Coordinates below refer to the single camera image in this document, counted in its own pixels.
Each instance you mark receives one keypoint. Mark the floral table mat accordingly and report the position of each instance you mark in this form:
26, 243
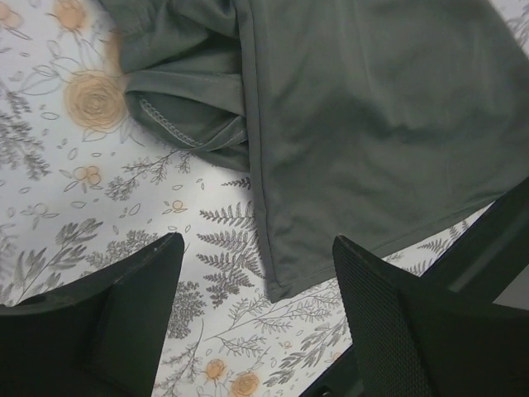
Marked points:
84, 185

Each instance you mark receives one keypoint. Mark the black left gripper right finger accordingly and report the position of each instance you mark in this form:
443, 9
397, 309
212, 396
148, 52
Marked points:
443, 333

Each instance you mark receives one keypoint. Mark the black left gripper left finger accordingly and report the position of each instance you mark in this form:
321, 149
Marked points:
101, 335

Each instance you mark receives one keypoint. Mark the dark grey t shirt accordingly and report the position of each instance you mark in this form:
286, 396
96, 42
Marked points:
383, 121

